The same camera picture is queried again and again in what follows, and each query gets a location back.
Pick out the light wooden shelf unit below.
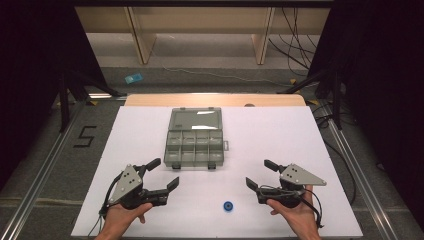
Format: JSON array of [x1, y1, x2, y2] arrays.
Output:
[[74, 6, 332, 66]]

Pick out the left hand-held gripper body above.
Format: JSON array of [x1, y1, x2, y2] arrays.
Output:
[[107, 163, 170, 211]]

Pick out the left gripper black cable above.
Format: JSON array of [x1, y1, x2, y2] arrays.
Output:
[[87, 170, 125, 238]]

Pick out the black floor cable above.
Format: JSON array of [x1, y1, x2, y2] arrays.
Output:
[[312, 102, 358, 205]]

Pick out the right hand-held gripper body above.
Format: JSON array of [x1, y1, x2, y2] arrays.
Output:
[[256, 162, 328, 209]]

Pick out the black metal stand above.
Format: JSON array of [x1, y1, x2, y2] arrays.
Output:
[[276, 66, 345, 132], [57, 68, 128, 133]]

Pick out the blue card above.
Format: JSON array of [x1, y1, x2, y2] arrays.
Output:
[[124, 72, 144, 85]]

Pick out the black curtain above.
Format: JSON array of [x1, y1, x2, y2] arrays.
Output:
[[305, 0, 424, 232], [0, 0, 108, 192]]

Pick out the white floor cable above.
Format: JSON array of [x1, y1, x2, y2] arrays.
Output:
[[150, 49, 295, 88]]

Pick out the bundle of black cables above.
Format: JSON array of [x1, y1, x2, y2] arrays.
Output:
[[267, 6, 322, 78]]

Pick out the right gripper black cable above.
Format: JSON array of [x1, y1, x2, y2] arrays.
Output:
[[258, 184, 325, 230]]

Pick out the white table cover sheet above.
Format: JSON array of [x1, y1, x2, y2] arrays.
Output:
[[70, 105, 364, 239]]

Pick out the metal floor rail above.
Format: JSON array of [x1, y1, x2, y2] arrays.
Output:
[[0, 99, 88, 240], [323, 102, 402, 240]]

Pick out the person's left hand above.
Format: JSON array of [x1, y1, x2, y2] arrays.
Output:
[[102, 201, 154, 235]]

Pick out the person's right hand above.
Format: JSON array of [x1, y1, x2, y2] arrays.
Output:
[[266, 184, 320, 236]]

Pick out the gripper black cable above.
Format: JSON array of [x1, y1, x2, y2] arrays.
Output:
[[258, 184, 325, 230], [87, 170, 125, 238]]

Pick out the clear grey compartment box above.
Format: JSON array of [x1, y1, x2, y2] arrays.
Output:
[[163, 106, 231, 171]]

